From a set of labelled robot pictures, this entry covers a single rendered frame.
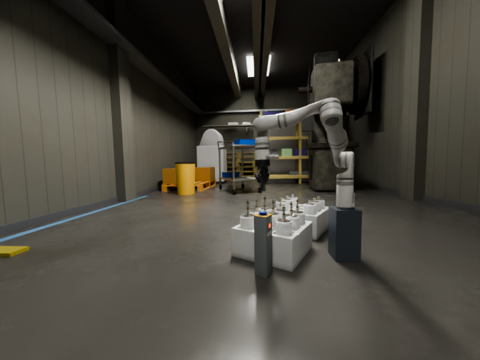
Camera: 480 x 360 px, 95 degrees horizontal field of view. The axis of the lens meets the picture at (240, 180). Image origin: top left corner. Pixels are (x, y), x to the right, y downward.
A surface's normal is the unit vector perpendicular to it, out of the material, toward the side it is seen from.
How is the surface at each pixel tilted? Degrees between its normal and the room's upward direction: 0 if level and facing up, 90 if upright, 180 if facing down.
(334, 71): 91
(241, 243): 90
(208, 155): 90
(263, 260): 90
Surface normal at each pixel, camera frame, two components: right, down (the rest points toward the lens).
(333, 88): -0.19, 0.11
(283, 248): -0.54, 0.07
